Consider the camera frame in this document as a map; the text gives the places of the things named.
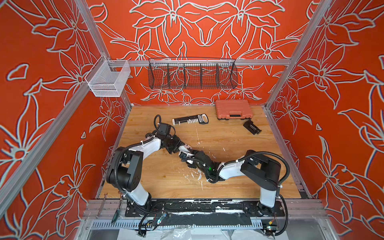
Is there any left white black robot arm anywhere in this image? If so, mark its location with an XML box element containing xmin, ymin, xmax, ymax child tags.
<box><xmin>106</xmin><ymin>135</ymin><xmax>192</xmax><ymax>213</ymax></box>

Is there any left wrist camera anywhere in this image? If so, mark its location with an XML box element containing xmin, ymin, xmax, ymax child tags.
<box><xmin>145</xmin><ymin>115</ymin><xmax>176</xmax><ymax>139</ymax></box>

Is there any small black holder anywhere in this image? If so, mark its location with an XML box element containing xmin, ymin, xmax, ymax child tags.
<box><xmin>243</xmin><ymin>120</ymin><xmax>262</xmax><ymax>135</ymax></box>

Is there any white alarm device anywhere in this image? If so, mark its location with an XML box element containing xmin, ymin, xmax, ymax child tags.
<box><xmin>179</xmin><ymin>145</ymin><xmax>194</xmax><ymax>159</ymax></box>

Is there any white wire mesh basket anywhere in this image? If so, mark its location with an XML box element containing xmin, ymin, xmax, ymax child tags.
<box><xmin>85</xmin><ymin>55</ymin><xmax>131</xmax><ymax>97</ymax></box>

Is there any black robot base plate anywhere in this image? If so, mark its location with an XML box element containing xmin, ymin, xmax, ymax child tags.
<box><xmin>125</xmin><ymin>199</ymin><xmax>286</xmax><ymax>218</ymax></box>

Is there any black white hand tool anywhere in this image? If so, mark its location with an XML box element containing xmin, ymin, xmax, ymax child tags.
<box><xmin>172</xmin><ymin>114</ymin><xmax>209</xmax><ymax>126</ymax></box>

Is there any black wire wall basket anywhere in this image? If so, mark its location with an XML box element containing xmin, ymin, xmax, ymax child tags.
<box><xmin>148</xmin><ymin>57</ymin><xmax>239</xmax><ymax>90</ymax></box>

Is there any green handled screwdriver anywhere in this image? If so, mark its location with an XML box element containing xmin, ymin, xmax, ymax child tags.
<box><xmin>111</xmin><ymin>201</ymin><xmax>122</xmax><ymax>225</ymax></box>

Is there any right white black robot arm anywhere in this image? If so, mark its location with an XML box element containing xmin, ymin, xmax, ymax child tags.
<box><xmin>179</xmin><ymin>150</ymin><xmax>291</xmax><ymax>216</ymax></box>

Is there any red plastic tool case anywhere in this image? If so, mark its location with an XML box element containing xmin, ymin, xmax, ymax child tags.
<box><xmin>215</xmin><ymin>100</ymin><xmax>254</xmax><ymax>120</ymax></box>

